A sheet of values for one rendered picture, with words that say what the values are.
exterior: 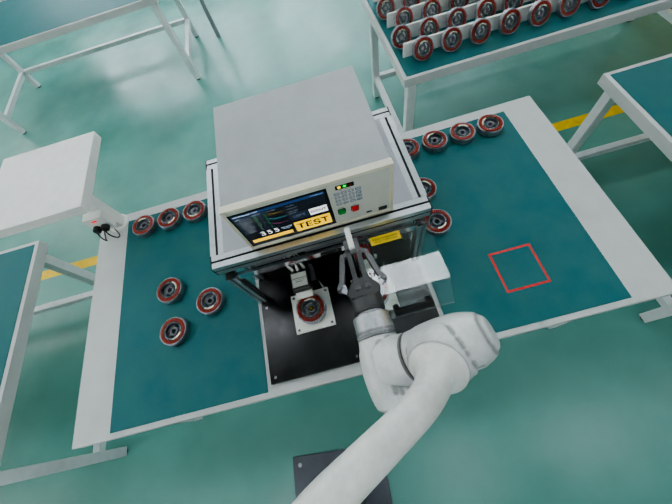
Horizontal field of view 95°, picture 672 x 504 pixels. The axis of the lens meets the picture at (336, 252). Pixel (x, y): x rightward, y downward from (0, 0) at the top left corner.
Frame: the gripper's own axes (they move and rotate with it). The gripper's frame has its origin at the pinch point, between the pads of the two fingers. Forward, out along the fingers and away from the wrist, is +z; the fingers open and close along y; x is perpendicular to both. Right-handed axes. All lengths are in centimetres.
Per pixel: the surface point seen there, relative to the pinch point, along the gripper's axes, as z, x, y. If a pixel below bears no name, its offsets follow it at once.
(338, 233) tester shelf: 6.5, -6.6, -2.6
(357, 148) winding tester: 16.9, 13.7, 7.9
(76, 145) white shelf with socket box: 67, 2, -87
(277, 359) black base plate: -18, -41, -37
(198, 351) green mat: -7, -43, -68
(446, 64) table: 109, -43, 76
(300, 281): 3.2, -26.0, -20.1
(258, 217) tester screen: 9.2, 8.0, -21.1
